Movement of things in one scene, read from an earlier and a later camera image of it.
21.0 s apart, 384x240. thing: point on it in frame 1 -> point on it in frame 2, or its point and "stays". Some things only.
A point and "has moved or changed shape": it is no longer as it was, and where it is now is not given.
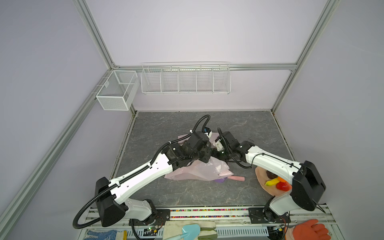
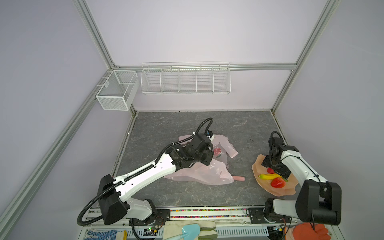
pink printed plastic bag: [197, 169] has moved or changed shape
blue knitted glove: [108, 235] stays
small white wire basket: [118, 90] stays
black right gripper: [214, 151] -> [282, 172]
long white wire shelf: [188, 78] stays
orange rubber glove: [311, 230] stays
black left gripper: [208, 151] stays
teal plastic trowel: [191, 232] stays
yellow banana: [272, 182] -> [269, 176]
